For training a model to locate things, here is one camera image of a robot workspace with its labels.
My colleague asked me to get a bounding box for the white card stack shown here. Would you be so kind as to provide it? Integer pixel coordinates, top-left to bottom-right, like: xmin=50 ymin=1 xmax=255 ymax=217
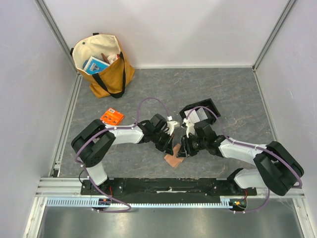
xmin=188 ymin=108 xmax=208 ymax=124

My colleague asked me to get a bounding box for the brown leather card holder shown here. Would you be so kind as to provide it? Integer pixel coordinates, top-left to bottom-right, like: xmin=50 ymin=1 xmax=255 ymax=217
xmin=164 ymin=143 xmax=184 ymax=168

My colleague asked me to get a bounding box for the slotted cable duct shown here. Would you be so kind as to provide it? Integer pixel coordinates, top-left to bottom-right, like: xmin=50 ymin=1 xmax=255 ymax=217
xmin=46 ymin=197 xmax=242 ymax=209

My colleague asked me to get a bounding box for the brown item in bag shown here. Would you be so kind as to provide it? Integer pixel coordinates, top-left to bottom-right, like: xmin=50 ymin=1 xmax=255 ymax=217
xmin=101 ymin=53 xmax=110 ymax=64

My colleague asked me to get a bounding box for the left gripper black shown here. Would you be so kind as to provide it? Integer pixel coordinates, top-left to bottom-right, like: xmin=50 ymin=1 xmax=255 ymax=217
xmin=151 ymin=130 xmax=174 ymax=156

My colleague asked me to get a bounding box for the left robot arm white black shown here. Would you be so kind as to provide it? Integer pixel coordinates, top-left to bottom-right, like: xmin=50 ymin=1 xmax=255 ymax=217
xmin=71 ymin=114 xmax=180 ymax=195

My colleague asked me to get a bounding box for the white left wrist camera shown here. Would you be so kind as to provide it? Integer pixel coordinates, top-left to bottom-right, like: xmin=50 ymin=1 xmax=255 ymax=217
xmin=166 ymin=116 xmax=180 ymax=136

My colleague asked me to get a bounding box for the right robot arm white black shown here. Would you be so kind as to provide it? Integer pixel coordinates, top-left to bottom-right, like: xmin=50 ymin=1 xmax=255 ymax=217
xmin=177 ymin=120 xmax=304 ymax=196

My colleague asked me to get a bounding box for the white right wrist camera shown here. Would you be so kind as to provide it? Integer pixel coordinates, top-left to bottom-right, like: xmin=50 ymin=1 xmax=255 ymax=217
xmin=181 ymin=118 xmax=195 ymax=138

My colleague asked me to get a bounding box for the orange product box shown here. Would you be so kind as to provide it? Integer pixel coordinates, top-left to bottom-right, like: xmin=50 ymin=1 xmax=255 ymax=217
xmin=100 ymin=108 xmax=124 ymax=125

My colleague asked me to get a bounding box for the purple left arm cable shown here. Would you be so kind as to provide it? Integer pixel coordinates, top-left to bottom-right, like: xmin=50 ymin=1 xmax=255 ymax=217
xmin=75 ymin=97 xmax=171 ymax=213

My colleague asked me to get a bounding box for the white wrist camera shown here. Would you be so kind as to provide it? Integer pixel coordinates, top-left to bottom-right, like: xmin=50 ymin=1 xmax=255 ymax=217
xmin=181 ymin=118 xmax=195 ymax=138
xmin=166 ymin=116 xmax=180 ymax=136

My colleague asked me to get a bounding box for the blue white book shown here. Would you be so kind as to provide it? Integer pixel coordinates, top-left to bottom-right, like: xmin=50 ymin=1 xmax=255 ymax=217
xmin=83 ymin=56 xmax=110 ymax=75

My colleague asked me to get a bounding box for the black plastic bin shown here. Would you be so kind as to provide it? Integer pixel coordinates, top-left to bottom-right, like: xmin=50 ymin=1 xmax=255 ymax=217
xmin=179 ymin=98 xmax=221 ymax=124

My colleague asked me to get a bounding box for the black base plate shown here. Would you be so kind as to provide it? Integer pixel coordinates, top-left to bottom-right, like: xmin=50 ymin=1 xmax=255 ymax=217
xmin=80 ymin=177 xmax=258 ymax=202

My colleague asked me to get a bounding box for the mustard canvas tote bag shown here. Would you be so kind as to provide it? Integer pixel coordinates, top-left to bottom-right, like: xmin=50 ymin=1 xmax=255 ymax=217
xmin=70 ymin=33 xmax=135 ymax=98

